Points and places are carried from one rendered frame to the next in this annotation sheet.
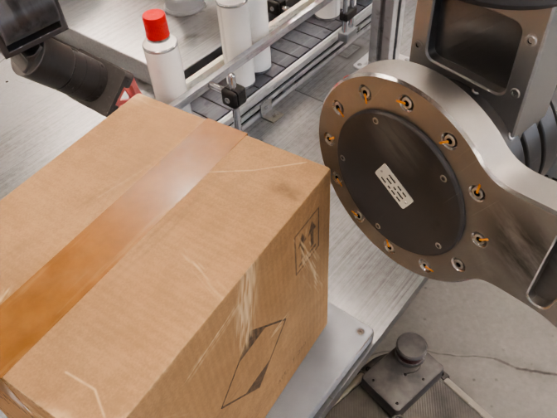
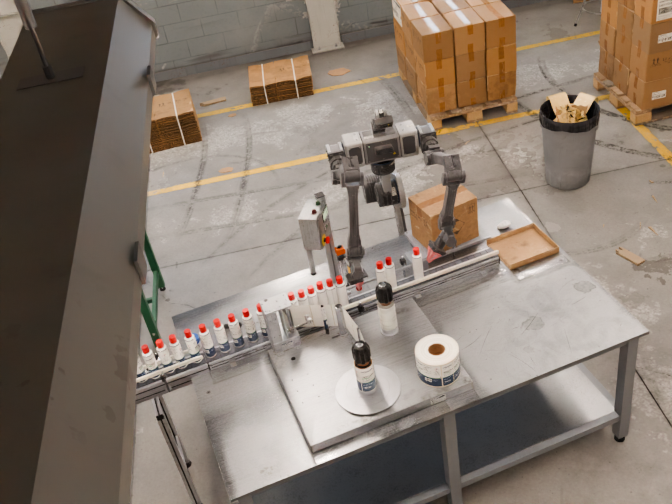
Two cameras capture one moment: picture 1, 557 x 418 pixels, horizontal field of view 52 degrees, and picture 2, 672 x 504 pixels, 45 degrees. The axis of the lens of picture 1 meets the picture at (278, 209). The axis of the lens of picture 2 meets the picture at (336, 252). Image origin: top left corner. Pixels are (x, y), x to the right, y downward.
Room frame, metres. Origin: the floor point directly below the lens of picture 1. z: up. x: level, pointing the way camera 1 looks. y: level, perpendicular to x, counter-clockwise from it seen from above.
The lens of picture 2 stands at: (3.72, 1.66, 3.68)
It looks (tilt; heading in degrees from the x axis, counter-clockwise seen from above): 37 degrees down; 214
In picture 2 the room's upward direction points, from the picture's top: 11 degrees counter-clockwise
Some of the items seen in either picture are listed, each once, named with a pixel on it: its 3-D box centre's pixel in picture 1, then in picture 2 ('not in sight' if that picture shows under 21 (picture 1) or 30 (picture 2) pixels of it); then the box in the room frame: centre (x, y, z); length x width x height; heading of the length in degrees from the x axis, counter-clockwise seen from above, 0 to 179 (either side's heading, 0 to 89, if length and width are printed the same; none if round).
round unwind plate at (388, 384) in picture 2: not in sight; (367, 389); (1.57, 0.24, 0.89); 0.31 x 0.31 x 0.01
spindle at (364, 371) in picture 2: not in sight; (363, 367); (1.57, 0.24, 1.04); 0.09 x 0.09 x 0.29
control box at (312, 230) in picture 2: not in sight; (315, 224); (1.06, -0.23, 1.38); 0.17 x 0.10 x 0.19; 13
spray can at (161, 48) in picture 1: (167, 75); (417, 263); (0.76, 0.15, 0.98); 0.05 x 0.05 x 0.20
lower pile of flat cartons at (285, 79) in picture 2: not in sight; (280, 80); (-2.53, -2.85, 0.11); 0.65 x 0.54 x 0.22; 124
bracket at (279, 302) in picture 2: not in sight; (275, 303); (1.42, -0.30, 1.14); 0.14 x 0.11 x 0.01; 138
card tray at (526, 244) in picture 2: not in sight; (522, 245); (0.29, 0.57, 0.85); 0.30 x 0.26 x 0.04; 138
